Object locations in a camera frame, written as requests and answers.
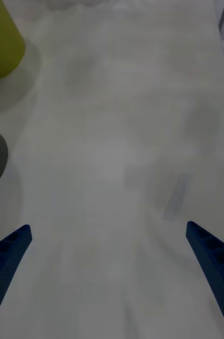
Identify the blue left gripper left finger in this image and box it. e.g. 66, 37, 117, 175
0, 224, 33, 339

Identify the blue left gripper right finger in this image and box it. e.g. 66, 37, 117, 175
185, 220, 224, 339

